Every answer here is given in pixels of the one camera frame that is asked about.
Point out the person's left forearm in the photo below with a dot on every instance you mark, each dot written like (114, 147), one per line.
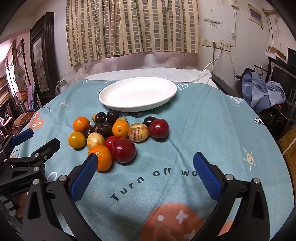
(7, 208)

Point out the dark wooden coat stand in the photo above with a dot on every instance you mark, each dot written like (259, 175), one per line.
(22, 42)

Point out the yellow spotted plum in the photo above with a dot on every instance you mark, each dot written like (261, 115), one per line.
(95, 140)

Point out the purple cloth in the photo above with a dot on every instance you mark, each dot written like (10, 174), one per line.
(31, 92)

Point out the white bedsheet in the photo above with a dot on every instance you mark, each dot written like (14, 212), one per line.
(196, 74)

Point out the striped pepino melon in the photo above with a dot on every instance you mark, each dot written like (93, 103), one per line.
(138, 132)

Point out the small red plum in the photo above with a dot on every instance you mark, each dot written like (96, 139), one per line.
(110, 141)

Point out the white jug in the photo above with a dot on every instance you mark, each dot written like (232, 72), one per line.
(62, 86)

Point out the white standing fan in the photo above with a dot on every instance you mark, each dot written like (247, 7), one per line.
(19, 72)

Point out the white wall socket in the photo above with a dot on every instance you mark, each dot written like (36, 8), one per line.
(206, 42)
(227, 47)
(217, 45)

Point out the dark purple plum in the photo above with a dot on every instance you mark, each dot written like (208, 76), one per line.
(100, 117)
(89, 131)
(149, 120)
(112, 116)

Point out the white framed wall panel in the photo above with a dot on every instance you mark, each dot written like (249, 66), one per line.
(255, 15)

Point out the small yellow plum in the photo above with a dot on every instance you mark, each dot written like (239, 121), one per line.
(121, 119)

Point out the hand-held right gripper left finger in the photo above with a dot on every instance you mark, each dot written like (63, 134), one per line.
(85, 178)

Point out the yellow-orange citrus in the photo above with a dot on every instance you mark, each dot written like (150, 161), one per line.
(77, 139)

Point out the checked beige curtain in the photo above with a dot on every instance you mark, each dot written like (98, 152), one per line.
(129, 27)

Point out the black monitor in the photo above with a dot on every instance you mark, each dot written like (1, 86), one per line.
(282, 76)

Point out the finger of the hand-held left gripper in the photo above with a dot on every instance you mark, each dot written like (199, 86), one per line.
(49, 147)
(23, 135)

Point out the dark wrinkled passion fruit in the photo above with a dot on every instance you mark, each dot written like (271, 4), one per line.
(103, 128)

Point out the printed teal blanket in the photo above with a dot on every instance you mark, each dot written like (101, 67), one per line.
(185, 139)

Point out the black bed frame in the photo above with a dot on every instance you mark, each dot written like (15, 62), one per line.
(222, 84)

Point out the large dark red apple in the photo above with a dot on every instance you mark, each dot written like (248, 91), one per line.
(123, 150)

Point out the blue clothing pile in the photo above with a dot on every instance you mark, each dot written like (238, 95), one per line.
(259, 92)

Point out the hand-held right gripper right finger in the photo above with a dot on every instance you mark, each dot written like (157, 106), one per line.
(205, 173)

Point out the brown cushion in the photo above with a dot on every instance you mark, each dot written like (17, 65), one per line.
(24, 118)

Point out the dark framed painting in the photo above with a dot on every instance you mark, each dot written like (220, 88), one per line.
(40, 60)

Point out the smooth orange citrus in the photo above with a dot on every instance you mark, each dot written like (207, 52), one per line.
(120, 129)

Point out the black cap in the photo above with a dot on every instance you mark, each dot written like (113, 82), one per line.
(245, 71)

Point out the yellow-green plum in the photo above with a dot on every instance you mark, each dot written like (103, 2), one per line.
(93, 117)

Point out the white oval plate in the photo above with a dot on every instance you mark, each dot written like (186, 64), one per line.
(138, 92)

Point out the orange mandarin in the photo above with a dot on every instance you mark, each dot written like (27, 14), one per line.
(104, 158)
(81, 124)

